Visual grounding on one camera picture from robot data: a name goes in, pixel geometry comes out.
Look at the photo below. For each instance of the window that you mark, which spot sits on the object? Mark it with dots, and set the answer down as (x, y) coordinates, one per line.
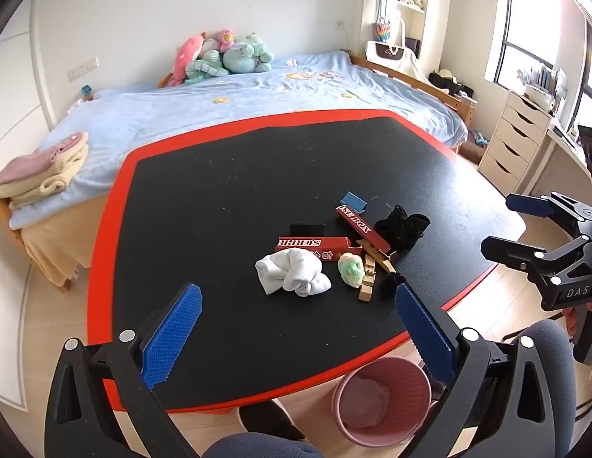
(539, 14)

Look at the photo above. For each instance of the grey office chair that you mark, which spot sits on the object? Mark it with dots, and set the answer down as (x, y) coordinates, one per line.
(558, 381)

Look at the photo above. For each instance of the teal elephant plush toy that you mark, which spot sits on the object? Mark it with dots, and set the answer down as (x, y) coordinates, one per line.
(246, 55)

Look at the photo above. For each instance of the white wardrobe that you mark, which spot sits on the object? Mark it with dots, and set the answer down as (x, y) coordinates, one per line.
(14, 81)

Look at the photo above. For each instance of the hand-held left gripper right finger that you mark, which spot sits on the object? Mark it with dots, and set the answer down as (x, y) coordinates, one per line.
(422, 334)

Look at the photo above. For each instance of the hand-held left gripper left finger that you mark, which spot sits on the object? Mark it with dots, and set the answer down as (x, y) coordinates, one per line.
(174, 334)

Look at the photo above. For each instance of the folded cream blanket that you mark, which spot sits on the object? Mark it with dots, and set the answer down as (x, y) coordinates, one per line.
(43, 186)

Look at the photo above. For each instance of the notched wooden block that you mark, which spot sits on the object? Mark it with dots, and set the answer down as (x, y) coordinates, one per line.
(366, 291)
(369, 267)

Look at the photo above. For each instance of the small black fuzzy ball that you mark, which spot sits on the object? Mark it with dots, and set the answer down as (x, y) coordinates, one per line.
(390, 284)

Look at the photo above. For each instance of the green striped plush toy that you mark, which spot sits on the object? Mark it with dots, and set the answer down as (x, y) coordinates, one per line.
(205, 67)

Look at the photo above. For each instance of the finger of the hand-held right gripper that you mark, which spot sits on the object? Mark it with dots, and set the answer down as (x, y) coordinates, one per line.
(527, 203)
(511, 248)

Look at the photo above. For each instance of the white desk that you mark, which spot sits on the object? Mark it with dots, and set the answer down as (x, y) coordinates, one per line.
(563, 162)

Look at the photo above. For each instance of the straw hat on black bag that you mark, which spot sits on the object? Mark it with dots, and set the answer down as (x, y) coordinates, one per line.
(446, 81)

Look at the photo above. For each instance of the white storage tub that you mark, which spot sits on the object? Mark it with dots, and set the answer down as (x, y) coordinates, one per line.
(539, 96)

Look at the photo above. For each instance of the black cloth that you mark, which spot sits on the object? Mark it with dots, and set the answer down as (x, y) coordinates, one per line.
(401, 229)

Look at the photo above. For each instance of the dark blue padded seat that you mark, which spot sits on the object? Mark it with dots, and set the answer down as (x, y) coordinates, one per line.
(267, 446)

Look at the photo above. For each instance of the blue plastic clip piece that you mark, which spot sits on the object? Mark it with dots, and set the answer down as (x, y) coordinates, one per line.
(354, 202)

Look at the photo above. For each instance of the peach bed skirt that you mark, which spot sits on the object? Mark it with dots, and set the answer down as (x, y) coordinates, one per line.
(57, 243)

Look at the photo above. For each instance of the black monitor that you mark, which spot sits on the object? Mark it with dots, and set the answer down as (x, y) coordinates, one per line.
(591, 152)

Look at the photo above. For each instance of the small blue toy cup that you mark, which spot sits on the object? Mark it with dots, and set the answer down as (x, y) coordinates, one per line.
(87, 91)

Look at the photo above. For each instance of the white wall socket strip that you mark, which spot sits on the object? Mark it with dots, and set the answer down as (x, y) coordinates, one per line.
(82, 67)

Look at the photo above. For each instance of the long red cardboard box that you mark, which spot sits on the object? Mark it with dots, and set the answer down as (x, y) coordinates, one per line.
(315, 244)
(360, 228)

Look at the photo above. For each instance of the pink waste bin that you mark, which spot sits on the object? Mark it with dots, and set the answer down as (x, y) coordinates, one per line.
(391, 429)

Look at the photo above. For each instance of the black shoe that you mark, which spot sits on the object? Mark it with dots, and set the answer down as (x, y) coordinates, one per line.
(272, 420)

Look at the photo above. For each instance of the rainbow heart bag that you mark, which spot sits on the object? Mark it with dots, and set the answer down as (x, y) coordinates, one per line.
(383, 32)

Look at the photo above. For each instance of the white tote bag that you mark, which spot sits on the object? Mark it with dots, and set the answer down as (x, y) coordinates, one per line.
(389, 52)

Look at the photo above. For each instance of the long wooden stick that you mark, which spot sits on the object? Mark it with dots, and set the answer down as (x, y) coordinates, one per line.
(379, 260)

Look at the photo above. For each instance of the white drawer chest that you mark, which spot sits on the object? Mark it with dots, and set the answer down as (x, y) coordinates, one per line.
(515, 138)

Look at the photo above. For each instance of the bed with light blue sheet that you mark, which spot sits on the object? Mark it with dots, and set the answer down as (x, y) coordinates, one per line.
(258, 90)

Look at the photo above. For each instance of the person's right hand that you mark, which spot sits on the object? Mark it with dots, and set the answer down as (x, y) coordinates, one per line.
(570, 322)

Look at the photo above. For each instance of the small pink yellow plush toy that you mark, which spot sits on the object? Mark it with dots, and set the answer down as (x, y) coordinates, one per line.
(225, 38)

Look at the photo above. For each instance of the folded pink cloth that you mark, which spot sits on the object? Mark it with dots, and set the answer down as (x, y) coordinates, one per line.
(33, 164)

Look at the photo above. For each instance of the row of books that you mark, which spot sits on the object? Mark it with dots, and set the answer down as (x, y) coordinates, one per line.
(546, 76)

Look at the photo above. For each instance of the small black card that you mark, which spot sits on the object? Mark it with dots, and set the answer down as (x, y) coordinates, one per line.
(306, 230)

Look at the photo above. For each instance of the white wall shelf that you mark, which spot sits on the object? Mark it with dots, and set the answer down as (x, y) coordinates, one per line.
(415, 19)

